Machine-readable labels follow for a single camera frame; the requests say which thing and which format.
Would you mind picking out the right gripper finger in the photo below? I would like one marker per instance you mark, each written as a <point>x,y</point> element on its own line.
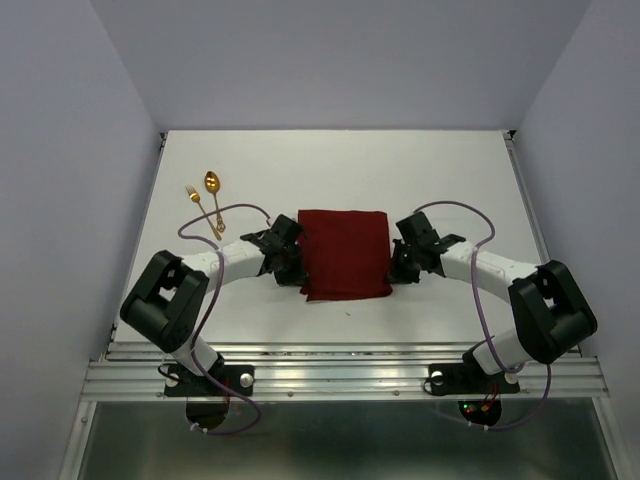
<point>403,276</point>
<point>401,261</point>

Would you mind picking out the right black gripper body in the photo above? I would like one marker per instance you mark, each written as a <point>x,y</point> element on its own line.
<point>415,248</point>

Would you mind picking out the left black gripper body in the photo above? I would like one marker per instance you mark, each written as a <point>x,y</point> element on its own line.
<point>290,251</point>

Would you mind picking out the dark red cloth napkin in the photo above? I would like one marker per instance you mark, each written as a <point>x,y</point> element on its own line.
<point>346,254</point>

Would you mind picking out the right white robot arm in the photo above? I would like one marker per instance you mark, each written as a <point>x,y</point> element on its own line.
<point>550,313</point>

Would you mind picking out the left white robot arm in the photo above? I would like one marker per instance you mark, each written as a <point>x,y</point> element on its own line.
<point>174,296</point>

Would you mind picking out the gold spoon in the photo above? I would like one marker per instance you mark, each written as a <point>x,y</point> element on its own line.
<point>213,185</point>

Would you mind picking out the gold fork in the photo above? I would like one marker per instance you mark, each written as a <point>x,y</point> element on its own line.
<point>196,199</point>

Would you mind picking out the right aluminium table edge rail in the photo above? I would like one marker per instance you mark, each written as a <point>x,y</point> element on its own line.
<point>509,140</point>

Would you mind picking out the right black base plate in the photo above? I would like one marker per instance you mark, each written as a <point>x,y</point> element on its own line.
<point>446,379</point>

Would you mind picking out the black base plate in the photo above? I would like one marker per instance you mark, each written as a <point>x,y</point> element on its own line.
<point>182,383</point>
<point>446,379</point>

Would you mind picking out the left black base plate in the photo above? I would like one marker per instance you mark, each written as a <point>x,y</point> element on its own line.
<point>182,383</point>

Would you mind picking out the aluminium mounting rail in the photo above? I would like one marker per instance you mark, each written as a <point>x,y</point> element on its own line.
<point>325,372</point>

